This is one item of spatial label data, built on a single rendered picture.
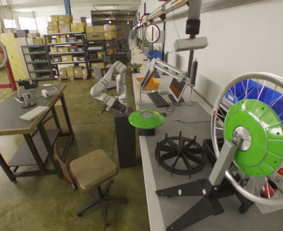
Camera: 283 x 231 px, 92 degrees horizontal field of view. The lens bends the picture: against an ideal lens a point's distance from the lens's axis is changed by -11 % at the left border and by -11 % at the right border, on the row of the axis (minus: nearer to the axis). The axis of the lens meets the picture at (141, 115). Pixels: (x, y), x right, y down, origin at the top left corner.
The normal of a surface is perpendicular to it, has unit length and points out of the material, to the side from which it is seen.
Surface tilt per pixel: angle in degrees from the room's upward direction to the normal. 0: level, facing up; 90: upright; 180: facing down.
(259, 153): 90
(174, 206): 0
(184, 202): 0
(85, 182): 0
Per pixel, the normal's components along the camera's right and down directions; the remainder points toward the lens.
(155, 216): 0.00, -0.87
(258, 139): -0.95, 0.06
